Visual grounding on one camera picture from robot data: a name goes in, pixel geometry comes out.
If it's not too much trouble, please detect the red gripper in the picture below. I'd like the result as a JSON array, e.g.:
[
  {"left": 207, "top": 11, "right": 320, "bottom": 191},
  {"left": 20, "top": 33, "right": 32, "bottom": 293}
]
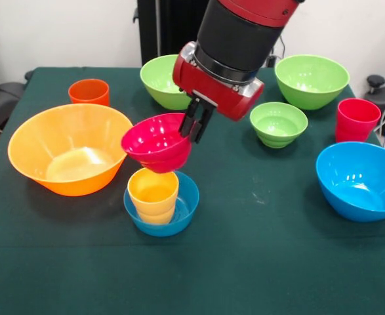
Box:
[{"left": 172, "top": 41, "right": 265, "bottom": 144}]

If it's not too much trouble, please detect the small pink plastic bowl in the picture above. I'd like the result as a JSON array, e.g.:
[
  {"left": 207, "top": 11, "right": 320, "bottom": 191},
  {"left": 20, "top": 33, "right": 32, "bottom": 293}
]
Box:
[{"left": 120, "top": 112, "right": 193, "bottom": 175}]

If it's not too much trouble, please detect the large green plastic bowl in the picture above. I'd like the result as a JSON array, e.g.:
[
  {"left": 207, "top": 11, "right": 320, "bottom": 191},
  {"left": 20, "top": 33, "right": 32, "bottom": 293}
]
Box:
[
  {"left": 139, "top": 54, "right": 195, "bottom": 112},
  {"left": 274, "top": 54, "right": 350, "bottom": 111}
]

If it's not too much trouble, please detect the yellow plastic cup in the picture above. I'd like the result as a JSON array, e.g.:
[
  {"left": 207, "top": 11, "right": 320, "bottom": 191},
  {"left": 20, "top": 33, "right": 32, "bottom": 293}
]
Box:
[{"left": 127, "top": 167, "right": 180, "bottom": 226}]

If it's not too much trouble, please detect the small blue plastic bowl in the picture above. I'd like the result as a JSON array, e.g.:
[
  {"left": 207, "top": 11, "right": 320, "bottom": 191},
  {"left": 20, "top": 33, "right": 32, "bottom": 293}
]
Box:
[{"left": 123, "top": 170, "right": 200, "bottom": 238}]

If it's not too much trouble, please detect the small green plastic bowl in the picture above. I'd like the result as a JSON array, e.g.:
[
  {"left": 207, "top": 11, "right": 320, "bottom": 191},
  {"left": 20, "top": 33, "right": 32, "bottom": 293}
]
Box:
[{"left": 249, "top": 101, "right": 309, "bottom": 149}]

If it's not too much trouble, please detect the orange plastic cup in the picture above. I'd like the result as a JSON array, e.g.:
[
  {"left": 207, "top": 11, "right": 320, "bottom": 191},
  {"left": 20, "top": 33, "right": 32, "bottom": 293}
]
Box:
[{"left": 68, "top": 78, "right": 110, "bottom": 108}]

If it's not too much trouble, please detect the dark green table cloth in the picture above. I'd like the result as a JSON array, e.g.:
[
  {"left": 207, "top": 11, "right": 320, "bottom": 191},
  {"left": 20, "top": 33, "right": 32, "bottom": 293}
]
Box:
[{"left": 0, "top": 66, "right": 385, "bottom": 315}]

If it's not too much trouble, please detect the red plastic cup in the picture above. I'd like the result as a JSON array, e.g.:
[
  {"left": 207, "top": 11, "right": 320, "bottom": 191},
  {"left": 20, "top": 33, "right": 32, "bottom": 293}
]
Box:
[{"left": 334, "top": 98, "right": 382, "bottom": 144}]

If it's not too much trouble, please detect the large orange plastic bowl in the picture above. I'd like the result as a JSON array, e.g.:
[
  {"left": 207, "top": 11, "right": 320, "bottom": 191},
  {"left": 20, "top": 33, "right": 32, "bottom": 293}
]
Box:
[{"left": 7, "top": 103, "right": 136, "bottom": 197}]

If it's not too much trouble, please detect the large blue plastic bowl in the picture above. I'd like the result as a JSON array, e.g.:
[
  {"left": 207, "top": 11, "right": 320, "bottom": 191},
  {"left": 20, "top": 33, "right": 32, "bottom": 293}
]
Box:
[{"left": 315, "top": 141, "right": 385, "bottom": 223}]

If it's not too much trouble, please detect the black round knob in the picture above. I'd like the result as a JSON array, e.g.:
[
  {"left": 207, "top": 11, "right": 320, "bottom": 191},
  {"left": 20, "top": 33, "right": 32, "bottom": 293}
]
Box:
[{"left": 366, "top": 74, "right": 385, "bottom": 95}]

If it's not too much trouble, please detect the black chair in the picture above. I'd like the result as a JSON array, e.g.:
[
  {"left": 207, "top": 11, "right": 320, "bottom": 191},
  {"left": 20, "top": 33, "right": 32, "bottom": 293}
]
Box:
[{"left": 0, "top": 42, "right": 26, "bottom": 132}]

